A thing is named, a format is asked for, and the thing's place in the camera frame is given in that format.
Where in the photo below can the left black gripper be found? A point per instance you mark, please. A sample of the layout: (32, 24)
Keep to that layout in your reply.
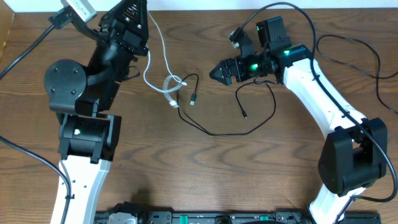
(125, 34)

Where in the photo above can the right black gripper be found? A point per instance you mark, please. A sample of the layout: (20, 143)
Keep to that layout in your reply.
(227, 66)

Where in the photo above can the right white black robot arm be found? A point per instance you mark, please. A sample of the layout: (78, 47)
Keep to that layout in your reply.
(355, 148)

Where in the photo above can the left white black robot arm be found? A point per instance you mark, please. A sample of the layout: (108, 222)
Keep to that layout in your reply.
(82, 95)

